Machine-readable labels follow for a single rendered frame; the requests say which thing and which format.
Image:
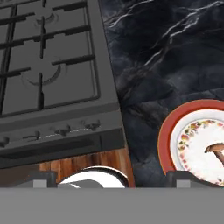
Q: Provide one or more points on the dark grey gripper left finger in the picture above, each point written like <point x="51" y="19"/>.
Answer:
<point x="43" y="176"/>

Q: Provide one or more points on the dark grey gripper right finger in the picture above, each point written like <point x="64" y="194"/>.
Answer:
<point x="180" y="176"/>

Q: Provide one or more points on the brown mushroom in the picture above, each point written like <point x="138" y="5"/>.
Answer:
<point x="215" y="149"/>

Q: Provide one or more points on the dark grey hob knob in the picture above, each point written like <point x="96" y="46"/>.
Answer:
<point x="3" y="141"/>
<point x="92" y="125"/>
<point x="32" y="135"/>
<point x="62" y="130"/>

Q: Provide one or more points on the white plate with red rim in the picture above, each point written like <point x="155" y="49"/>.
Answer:
<point x="201" y="128"/>

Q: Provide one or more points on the white and black round thing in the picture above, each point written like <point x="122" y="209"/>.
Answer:
<point x="96" y="178"/>

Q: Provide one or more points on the dark grey gas hob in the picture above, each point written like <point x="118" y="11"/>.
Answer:
<point x="67" y="58"/>

